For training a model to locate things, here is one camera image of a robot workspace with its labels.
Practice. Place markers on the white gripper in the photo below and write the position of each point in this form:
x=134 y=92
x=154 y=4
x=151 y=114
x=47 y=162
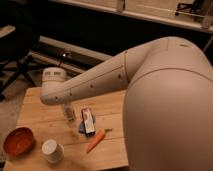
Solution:
x=53 y=78

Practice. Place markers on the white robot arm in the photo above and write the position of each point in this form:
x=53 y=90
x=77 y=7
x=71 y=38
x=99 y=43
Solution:
x=168 y=102

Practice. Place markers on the black office chair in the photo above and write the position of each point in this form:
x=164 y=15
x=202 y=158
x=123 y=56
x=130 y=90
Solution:
x=14 y=55

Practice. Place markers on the red white box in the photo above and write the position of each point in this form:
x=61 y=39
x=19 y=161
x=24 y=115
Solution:
x=88 y=122

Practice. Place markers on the red bowl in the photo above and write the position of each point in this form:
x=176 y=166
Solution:
x=19 y=141

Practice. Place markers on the orange carrot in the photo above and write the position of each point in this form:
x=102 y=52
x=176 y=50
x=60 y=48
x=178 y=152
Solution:
x=97 y=139

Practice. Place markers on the white paper cup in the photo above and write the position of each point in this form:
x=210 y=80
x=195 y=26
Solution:
x=53 y=151

